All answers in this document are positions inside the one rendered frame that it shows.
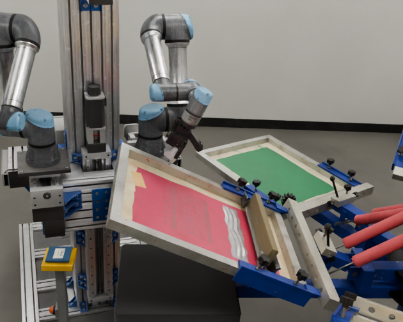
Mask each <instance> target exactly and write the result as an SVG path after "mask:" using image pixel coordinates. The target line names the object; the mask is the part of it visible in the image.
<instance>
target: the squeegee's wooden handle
mask: <svg viewBox="0 0 403 322"><path fill-rule="evenodd" d="M246 206H247V207H248V208H249V213H250V215H251V220H252V223H253V227H254V230H255V234H256V237H257V242H258V246H259V248H260V250H263V253H264V255H266V256H268V258H269V259H270V260H271V262H272V261H273V260H274V258H275V257H276V256H277V255H278V248H277V246H276V242H275V239H274V236H273V232H272V230H271V227H270V224H269V221H268V218H267V214H266V212H265V208H264V205H263V202H262V199H261V197H260V194H258V193H254V194H253V196H252V198H251V199H250V200H249V202H248V203H247V205H246ZM271 262H270V263H269V264H268V266H269V265H270V264H271Z"/></svg>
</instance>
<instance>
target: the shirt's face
mask: <svg viewBox="0 0 403 322"><path fill-rule="evenodd" d="M233 277H234V276H233V275H230V274H227V273H225V272H222V271H219V270H217V269H214V268H211V267H209V266H206V265H204V264H201V263H198V262H196V261H193V260H190V259H188V258H185V257H182V256H179V255H177V254H174V253H172V252H169V251H167V250H164V249H160V248H159V247H155V246H153V245H134V244H125V245H124V246H123V250H122V262H121V268H120V280H119V286H118V298H117V304H116V312H117V313H119V314H241V308H240V304H239V298H238V294H237V288H236V284H235V281H233V280H232V279H233Z"/></svg>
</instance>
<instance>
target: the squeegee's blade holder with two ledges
mask: <svg viewBox="0 0 403 322"><path fill-rule="evenodd" d="M245 211H246V216H247V219H248V223H249V228H250V231H251V235H252V238H253V243H254V245H255V250H256V253H257V258H259V256H260V255H261V253H260V248H259V246H258V242H257V237H256V234H255V230H254V227H253V223H252V220H251V215H250V213H249V208H248V207H247V206H245Z"/></svg>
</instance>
